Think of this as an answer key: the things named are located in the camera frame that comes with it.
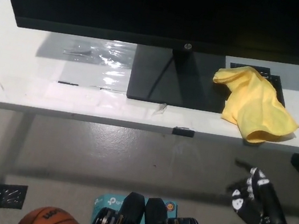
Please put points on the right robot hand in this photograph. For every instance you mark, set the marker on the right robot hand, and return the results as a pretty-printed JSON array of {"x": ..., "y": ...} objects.
[{"x": 271, "y": 209}]

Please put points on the yellow microfiber cloth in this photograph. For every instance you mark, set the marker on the yellow microfiber cloth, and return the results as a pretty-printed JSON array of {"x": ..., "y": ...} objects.
[{"x": 255, "y": 104}]

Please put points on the black HP monitor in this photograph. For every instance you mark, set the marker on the black HP monitor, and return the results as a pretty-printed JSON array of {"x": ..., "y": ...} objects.
[{"x": 156, "y": 8}]

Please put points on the orange basketball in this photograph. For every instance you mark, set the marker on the orange basketball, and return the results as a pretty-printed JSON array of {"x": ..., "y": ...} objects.
[{"x": 51, "y": 222}]

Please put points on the thin black tape strip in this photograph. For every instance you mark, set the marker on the thin black tape strip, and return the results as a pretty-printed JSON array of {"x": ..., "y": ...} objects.
[{"x": 68, "y": 83}]

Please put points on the teal tp-link box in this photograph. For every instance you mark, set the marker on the teal tp-link box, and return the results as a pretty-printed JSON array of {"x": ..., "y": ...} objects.
[{"x": 106, "y": 201}]

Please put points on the clear tape scrap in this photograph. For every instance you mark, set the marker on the clear tape scrap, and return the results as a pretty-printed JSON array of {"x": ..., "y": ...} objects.
[{"x": 161, "y": 109}]

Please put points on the clear plastic film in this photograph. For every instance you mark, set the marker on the clear plastic film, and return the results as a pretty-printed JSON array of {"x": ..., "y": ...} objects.
[{"x": 98, "y": 56}]

